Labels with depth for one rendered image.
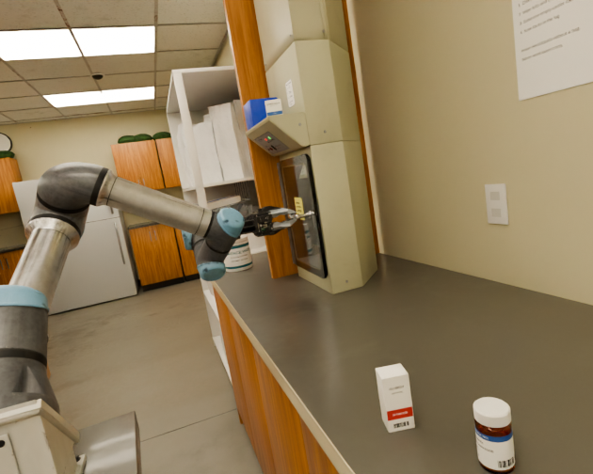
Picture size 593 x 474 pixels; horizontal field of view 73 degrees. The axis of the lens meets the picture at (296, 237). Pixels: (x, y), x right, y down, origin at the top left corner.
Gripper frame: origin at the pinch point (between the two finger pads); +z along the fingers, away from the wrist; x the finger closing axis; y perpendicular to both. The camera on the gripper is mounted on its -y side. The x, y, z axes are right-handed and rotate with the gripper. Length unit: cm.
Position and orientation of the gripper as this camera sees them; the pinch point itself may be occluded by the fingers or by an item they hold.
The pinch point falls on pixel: (292, 215)
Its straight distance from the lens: 131.8
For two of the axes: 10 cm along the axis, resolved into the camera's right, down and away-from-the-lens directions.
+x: -1.6, -9.7, -1.6
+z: 9.4, -2.0, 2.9
